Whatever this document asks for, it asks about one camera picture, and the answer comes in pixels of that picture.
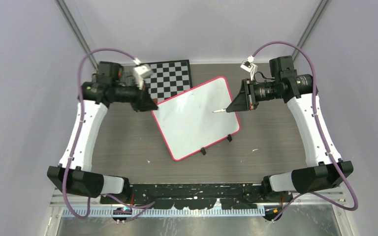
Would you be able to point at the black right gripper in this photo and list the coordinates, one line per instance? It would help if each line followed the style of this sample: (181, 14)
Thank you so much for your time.
(245, 99)

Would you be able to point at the pink-framed whiteboard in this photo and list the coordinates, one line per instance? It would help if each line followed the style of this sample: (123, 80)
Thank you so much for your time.
(186, 121)

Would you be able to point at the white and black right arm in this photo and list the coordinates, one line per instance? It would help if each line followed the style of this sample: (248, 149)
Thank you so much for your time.
(324, 164)

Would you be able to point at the black white checkerboard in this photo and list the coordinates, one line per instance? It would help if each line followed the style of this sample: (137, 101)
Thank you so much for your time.
(169, 78)

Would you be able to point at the white slotted cable duct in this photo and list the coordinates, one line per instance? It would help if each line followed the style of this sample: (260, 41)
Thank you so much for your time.
(173, 212)

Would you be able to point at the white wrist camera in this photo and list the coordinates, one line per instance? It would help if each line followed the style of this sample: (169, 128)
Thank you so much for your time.
(249, 66)
(140, 73)

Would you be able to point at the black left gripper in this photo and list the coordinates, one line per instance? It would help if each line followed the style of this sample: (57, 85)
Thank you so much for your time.
(143, 102)

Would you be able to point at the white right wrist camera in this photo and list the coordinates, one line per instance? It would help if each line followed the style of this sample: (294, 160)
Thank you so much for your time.
(249, 66)

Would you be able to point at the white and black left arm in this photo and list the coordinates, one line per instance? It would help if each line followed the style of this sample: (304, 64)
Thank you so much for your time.
(109, 84)

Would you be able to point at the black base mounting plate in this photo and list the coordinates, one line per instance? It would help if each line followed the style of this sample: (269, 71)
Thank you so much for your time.
(197, 196)

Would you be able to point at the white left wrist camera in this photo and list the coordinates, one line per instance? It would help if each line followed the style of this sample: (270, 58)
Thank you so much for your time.
(140, 73)

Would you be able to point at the aluminium frame rail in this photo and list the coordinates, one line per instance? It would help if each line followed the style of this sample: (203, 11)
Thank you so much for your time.
(73, 173)

